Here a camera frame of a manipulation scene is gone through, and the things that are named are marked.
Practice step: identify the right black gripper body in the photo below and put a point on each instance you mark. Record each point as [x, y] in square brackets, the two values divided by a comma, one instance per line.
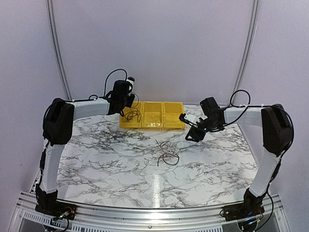
[201, 135]

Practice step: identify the left aluminium corner post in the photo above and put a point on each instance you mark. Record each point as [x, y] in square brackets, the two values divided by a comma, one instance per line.
[57, 50]

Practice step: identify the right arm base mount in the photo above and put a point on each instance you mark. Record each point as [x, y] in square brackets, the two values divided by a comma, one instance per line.
[238, 211]

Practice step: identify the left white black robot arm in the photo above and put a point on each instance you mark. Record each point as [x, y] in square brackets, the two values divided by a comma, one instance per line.
[57, 131]

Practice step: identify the right aluminium corner post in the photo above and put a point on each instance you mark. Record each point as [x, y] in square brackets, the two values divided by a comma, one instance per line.
[248, 45]

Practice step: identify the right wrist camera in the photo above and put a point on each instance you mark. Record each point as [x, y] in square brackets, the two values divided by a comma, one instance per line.
[190, 119]

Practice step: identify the yellow bin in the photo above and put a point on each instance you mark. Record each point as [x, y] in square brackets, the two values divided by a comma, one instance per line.
[132, 118]
[152, 115]
[172, 111]

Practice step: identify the aluminium corner post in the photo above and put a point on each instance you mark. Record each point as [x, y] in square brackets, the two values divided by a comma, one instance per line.
[248, 45]
[57, 50]

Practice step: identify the right yellow bin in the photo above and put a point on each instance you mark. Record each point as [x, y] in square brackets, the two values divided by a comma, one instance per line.
[172, 111]

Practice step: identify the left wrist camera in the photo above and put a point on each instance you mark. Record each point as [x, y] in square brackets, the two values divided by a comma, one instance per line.
[131, 80]

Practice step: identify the middle yellow bin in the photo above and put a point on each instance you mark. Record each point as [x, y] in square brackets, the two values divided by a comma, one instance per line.
[152, 115]

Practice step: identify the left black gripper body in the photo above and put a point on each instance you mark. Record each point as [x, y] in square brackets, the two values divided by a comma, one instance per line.
[130, 100]

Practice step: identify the aluminium front frame rail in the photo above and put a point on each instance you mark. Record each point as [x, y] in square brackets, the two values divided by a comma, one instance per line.
[95, 218]

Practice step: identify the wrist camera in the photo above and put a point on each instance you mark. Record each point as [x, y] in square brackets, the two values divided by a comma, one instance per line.
[190, 119]
[131, 80]

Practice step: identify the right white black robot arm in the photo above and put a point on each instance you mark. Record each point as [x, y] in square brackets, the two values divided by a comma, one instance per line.
[277, 132]

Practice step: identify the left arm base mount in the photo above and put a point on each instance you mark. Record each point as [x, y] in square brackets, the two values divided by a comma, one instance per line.
[57, 209]

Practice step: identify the left yellow bin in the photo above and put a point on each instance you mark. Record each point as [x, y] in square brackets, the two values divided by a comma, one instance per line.
[132, 118]

